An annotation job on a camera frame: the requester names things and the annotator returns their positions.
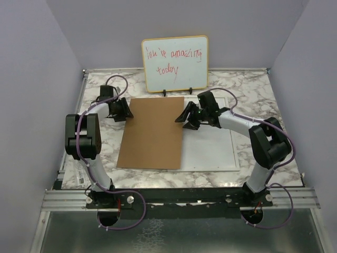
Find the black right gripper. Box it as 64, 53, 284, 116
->
175, 101, 208, 131

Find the white picture frame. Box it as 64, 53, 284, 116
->
179, 96, 242, 172

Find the brown backing board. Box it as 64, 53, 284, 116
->
116, 96, 184, 170

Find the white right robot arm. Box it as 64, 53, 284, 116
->
175, 90, 292, 206

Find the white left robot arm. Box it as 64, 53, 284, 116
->
65, 85, 134, 208

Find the black whiteboard stand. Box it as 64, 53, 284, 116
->
161, 87, 193, 97

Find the yellow-rimmed whiteboard with writing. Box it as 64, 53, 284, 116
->
141, 35, 209, 93

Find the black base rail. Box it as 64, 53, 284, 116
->
86, 187, 273, 219

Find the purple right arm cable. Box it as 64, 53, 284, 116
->
207, 88, 297, 229

